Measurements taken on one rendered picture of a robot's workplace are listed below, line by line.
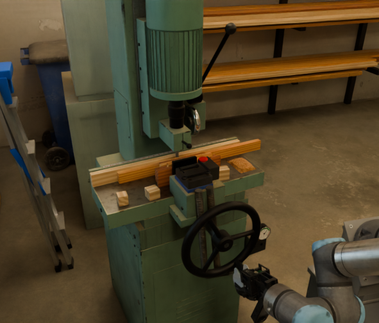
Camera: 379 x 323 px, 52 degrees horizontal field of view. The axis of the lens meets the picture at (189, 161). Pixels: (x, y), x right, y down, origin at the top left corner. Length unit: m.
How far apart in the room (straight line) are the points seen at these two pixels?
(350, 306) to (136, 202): 0.69
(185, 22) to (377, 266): 0.82
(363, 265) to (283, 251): 1.50
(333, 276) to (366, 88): 4.15
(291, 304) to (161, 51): 0.80
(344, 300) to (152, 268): 0.67
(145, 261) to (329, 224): 1.65
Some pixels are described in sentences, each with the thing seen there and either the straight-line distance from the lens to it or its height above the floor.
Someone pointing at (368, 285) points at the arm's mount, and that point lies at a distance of 1.48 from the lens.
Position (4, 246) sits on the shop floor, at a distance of 2.72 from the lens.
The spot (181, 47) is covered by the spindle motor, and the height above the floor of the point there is 1.37.
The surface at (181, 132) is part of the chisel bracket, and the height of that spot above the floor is 1.07.
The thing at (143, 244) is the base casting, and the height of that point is 0.74.
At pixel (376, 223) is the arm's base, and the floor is 0.83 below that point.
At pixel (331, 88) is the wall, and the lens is 4.81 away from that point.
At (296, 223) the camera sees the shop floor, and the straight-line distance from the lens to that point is 2.74.
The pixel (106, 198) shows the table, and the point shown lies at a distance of 1.32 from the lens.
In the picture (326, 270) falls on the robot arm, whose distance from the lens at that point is 1.12.
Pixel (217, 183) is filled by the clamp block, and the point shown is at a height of 0.96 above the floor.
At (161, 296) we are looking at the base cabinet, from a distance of 1.58.
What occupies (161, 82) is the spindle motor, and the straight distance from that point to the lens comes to 1.25.
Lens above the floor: 1.64
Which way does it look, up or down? 29 degrees down
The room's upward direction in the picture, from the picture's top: straight up
